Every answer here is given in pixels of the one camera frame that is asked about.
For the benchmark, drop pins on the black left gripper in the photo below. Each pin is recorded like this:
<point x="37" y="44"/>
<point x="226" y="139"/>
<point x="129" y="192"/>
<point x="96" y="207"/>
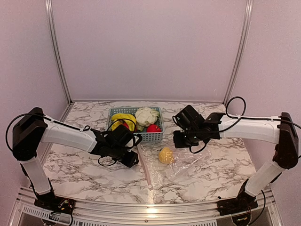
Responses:
<point x="130" y="162"/>

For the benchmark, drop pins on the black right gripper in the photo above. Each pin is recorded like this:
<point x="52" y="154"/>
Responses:
<point x="178" y="143"/>

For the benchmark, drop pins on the clear zip top bag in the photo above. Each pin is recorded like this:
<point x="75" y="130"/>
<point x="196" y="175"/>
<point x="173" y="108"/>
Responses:
<point x="158" y="174"/>

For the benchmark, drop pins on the orange fake peach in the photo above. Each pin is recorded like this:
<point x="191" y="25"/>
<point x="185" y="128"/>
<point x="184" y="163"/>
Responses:
<point x="166" y="155"/>

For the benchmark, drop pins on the yellow fake banana bunch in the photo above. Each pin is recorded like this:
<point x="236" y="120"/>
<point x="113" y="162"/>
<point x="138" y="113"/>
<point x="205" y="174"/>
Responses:
<point x="119" y="118"/>

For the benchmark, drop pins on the white fake cauliflower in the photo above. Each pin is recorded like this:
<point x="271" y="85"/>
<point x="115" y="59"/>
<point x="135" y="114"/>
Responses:
<point x="146" y="116"/>

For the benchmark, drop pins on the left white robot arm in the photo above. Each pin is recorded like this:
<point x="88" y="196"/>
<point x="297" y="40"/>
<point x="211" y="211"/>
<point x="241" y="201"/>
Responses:
<point x="32" y="128"/>

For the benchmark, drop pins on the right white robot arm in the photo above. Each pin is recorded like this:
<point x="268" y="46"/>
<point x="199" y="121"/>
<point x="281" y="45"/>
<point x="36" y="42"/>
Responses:
<point x="272" y="142"/>

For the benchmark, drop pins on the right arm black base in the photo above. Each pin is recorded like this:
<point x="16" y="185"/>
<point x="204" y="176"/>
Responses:
<point x="243" y="202"/>

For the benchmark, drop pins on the front aluminium table rail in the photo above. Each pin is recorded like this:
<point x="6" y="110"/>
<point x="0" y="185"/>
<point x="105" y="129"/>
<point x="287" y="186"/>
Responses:
<point x="96" y="213"/>

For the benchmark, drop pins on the right aluminium frame post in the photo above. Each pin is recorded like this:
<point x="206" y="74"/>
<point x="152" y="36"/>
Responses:
<point x="240" y="51"/>

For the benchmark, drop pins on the aluminium frame post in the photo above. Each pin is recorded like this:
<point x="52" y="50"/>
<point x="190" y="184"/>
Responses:
<point x="55" y="46"/>
<point x="240" y="51"/>

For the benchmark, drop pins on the left aluminium frame post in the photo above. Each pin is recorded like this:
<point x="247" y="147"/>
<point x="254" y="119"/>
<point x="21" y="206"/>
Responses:
<point x="55" y="46"/>

